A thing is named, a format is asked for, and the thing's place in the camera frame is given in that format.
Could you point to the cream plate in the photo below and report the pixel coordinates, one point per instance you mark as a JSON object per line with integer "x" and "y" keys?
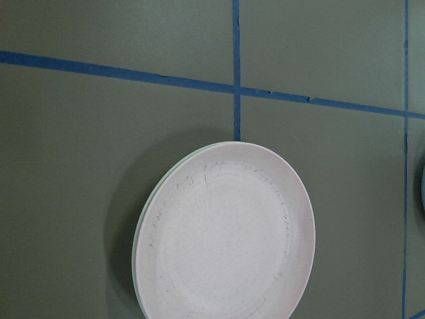
{"x": 143, "y": 213}

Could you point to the pink plate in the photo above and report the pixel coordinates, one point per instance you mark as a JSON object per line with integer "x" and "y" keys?
{"x": 230, "y": 234}

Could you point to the light blue plate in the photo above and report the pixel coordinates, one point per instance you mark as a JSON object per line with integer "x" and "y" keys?
{"x": 422, "y": 188}

